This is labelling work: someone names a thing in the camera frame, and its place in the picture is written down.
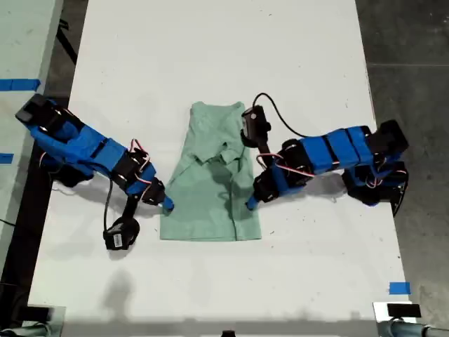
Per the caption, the black camera box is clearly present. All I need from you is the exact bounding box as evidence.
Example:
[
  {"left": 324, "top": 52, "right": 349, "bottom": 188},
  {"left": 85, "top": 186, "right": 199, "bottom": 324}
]
[
  {"left": 240, "top": 106, "right": 273, "bottom": 148},
  {"left": 102, "top": 216, "right": 141, "bottom": 251}
]

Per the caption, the pale side table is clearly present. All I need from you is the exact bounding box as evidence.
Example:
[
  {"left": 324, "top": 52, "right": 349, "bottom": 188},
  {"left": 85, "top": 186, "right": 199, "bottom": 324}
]
[{"left": 0, "top": 0, "right": 65, "bottom": 271}]

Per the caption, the black camera stalk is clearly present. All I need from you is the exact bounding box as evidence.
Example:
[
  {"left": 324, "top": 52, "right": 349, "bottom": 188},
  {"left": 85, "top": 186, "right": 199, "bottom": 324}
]
[
  {"left": 257, "top": 140, "right": 276, "bottom": 159},
  {"left": 122, "top": 192, "right": 140, "bottom": 222}
]

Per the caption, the black camera cable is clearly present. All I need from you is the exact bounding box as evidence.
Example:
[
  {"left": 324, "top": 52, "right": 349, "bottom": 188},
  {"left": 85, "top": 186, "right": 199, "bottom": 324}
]
[
  {"left": 103, "top": 177, "right": 114, "bottom": 232},
  {"left": 253, "top": 93, "right": 309, "bottom": 138}
]

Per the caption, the long blue tape strip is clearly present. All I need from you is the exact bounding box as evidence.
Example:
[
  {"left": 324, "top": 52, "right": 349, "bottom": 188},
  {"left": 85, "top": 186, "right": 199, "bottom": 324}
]
[{"left": 0, "top": 79, "right": 42, "bottom": 93}]

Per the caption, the silver metal plate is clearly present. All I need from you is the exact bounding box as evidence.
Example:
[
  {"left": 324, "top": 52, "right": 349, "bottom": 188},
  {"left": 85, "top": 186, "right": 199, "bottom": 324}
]
[
  {"left": 27, "top": 305, "right": 67, "bottom": 337},
  {"left": 371, "top": 300, "right": 424, "bottom": 324}
]

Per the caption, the pale green T-shirt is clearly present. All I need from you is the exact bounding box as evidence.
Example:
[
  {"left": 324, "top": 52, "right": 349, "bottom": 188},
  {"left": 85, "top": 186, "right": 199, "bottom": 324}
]
[{"left": 159, "top": 101, "right": 262, "bottom": 242}]

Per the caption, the small black box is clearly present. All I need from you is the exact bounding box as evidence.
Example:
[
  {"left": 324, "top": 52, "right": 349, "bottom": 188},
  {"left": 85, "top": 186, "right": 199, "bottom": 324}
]
[
  {"left": 25, "top": 305, "right": 53, "bottom": 323},
  {"left": 387, "top": 303, "right": 422, "bottom": 319}
]

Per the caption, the square blue tape piece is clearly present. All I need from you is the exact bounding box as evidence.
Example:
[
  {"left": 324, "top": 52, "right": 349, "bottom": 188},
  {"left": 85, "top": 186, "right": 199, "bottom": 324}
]
[{"left": 389, "top": 282, "right": 411, "bottom": 296}]

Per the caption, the black table edge rail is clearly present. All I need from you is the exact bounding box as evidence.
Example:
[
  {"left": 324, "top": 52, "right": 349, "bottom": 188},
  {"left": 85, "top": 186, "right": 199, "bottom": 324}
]
[{"left": 0, "top": 96, "right": 69, "bottom": 329}]

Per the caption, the black diagonal strut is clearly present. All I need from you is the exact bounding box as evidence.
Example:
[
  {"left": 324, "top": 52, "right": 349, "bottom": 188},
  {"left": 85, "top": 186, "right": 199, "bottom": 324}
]
[{"left": 55, "top": 19, "right": 79, "bottom": 66}]

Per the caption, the grey tube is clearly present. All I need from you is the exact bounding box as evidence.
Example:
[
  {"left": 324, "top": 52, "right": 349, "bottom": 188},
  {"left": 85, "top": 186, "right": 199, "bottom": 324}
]
[
  {"left": 0, "top": 324, "right": 53, "bottom": 337},
  {"left": 377, "top": 319, "right": 449, "bottom": 337}
]

